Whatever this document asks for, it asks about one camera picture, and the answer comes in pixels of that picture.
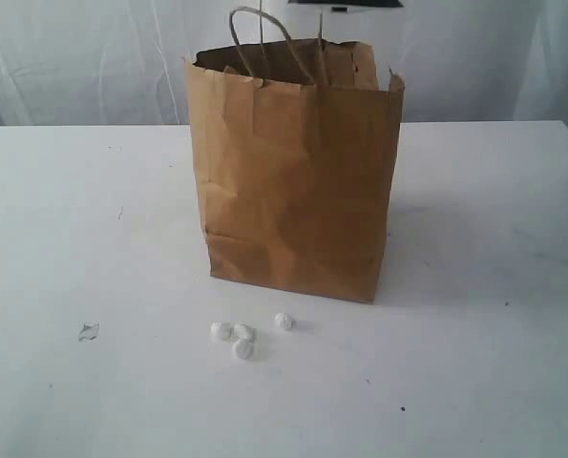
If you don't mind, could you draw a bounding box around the small clear plastic scrap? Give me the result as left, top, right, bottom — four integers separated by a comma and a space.
77, 323, 100, 343

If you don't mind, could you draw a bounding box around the brown paper shopping bag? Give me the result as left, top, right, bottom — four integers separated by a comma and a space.
186, 34, 405, 302

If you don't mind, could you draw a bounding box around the white backdrop curtain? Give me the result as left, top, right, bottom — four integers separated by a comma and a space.
0, 1, 568, 125

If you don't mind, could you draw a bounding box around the white candy right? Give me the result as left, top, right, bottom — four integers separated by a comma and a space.
274, 312, 295, 331

